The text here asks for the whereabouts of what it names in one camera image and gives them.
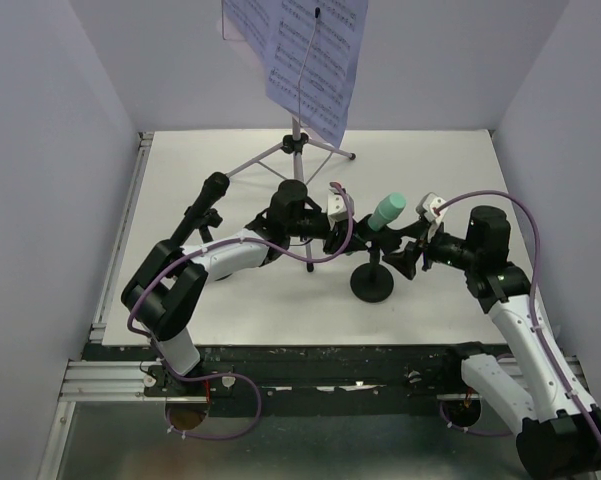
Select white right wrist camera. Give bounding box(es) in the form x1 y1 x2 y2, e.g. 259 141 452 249
416 192 446 232

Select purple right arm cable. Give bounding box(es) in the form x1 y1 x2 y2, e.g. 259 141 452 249
432 188 601 480

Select green toy microphone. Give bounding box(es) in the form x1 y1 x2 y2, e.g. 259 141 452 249
367 192 406 232

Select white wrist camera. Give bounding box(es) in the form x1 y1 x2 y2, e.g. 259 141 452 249
416 192 446 232
326 182 354 223

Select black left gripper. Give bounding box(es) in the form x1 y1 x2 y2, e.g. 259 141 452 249
287 212 368 257

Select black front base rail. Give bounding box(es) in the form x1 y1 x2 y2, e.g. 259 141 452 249
82 344 503 418

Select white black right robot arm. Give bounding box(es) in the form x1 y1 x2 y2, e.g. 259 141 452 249
384 204 601 479

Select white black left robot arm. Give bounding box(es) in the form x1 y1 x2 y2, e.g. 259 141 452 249
121 172 356 395

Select lilac tripod music stand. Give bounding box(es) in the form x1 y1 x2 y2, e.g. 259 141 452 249
220 117 357 274

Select aluminium left side rail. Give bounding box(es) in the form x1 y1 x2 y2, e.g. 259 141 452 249
87 131 155 344

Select white sheet music page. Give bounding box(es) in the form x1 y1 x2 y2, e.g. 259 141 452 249
221 0 369 147

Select aluminium rail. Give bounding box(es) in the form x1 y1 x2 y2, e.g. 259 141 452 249
58 361 206 404
87 131 155 344

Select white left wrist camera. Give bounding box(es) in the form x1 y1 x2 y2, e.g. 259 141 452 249
326 182 354 223

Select black toy microphone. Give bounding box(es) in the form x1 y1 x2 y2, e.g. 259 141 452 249
170 172 230 246

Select black clip microphone stand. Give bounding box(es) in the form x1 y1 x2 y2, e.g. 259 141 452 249
350 217 429 303

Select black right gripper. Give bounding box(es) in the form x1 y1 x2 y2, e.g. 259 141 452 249
382 218 480 280

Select aluminium front rail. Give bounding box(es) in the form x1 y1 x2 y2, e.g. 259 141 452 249
58 361 206 404

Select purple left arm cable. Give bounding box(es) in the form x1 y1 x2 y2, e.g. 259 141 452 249
127 182 356 442

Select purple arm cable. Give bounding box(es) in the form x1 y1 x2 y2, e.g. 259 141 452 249
127 182 356 442
432 188 601 480

